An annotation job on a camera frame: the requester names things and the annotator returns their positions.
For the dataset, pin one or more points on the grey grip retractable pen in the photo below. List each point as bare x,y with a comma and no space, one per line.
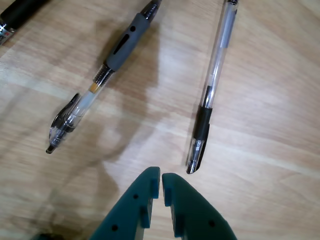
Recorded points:
125,42

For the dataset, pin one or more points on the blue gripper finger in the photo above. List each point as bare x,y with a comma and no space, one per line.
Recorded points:
125,215
195,215

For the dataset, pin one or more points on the clear black grip stick pen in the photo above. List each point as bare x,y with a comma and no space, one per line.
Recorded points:
203,120

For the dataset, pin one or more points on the black labelled gel pen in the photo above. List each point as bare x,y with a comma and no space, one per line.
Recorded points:
20,15

